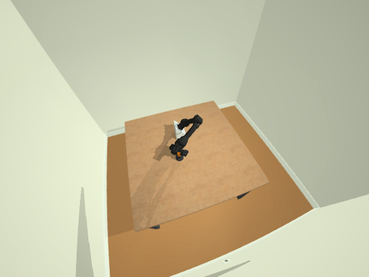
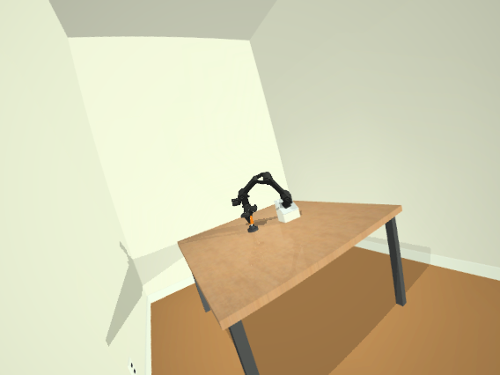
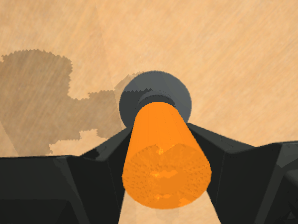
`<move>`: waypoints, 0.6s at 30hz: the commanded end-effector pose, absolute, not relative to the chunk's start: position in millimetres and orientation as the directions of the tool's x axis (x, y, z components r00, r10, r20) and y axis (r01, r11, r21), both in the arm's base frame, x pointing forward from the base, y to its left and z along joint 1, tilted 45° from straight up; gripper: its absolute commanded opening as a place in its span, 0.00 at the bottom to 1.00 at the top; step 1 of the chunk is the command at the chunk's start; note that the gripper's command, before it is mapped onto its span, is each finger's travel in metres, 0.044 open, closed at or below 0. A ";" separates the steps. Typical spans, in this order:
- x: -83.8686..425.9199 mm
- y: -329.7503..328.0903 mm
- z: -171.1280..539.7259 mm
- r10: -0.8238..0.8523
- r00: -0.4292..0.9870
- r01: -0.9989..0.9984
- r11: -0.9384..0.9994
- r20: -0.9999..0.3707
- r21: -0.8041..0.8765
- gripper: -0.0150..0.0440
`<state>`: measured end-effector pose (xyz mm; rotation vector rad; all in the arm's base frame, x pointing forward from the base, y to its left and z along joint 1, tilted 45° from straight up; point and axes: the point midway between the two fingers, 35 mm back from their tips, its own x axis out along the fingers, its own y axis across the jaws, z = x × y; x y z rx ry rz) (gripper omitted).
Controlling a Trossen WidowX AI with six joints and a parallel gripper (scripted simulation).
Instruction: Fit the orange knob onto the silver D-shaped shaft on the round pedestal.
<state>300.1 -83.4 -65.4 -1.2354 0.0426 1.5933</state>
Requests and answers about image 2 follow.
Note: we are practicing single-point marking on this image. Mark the dark grey round pedestal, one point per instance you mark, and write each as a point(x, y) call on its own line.
point(252, 228)

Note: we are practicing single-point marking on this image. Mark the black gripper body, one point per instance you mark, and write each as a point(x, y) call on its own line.
point(246, 214)

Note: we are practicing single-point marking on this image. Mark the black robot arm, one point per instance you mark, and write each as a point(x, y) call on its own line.
point(267, 179)

